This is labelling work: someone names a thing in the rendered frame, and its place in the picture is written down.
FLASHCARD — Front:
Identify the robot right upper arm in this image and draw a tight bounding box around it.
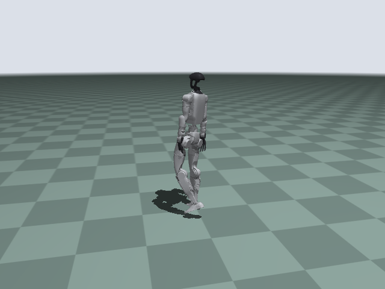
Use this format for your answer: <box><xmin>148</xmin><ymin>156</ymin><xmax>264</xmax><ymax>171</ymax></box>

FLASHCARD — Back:
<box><xmin>203</xmin><ymin>95</ymin><xmax>208</xmax><ymax>120</ymax></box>

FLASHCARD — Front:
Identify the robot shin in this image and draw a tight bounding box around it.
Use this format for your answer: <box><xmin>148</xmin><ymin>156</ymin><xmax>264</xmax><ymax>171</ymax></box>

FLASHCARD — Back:
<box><xmin>190</xmin><ymin>170</ymin><xmax>200</xmax><ymax>200</ymax></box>
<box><xmin>176</xmin><ymin>171</ymin><xmax>197</xmax><ymax>205</ymax></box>

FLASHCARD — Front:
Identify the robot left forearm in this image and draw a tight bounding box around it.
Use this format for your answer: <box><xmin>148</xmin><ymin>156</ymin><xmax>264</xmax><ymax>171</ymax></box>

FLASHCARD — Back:
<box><xmin>177</xmin><ymin>116</ymin><xmax>186</xmax><ymax>141</ymax></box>

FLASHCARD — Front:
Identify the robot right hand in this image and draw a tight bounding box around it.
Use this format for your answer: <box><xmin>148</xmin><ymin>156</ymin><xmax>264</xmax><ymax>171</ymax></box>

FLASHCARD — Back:
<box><xmin>198</xmin><ymin>133</ymin><xmax>206</xmax><ymax>151</ymax></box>

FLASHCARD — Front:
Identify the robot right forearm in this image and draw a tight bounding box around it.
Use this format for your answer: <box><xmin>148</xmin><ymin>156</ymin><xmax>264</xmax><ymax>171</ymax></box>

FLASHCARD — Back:
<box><xmin>200</xmin><ymin>118</ymin><xmax>207</xmax><ymax>137</ymax></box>

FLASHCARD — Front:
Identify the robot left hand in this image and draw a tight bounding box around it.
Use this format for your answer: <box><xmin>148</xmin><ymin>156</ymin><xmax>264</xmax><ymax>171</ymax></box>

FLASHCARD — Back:
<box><xmin>177</xmin><ymin>137</ymin><xmax>185</xmax><ymax>156</ymax></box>

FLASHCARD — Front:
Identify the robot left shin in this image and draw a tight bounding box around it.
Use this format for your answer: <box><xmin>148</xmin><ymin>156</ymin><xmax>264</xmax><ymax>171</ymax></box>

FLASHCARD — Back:
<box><xmin>176</xmin><ymin>171</ymin><xmax>197</xmax><ymax>205</ymax></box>

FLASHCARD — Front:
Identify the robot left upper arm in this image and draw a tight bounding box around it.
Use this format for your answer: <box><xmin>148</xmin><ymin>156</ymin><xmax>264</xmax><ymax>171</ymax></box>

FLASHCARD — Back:
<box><xmin>181</xmin><ymin>94</ymin><xmax>193</xmax><ymax>122</ymax></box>

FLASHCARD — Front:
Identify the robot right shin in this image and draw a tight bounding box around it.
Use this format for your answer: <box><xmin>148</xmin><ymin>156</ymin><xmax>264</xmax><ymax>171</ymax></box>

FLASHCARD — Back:
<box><xmin>190</xmin><ymin>170</ymin><xmax>200</xmax><ymax>200</ymax></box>

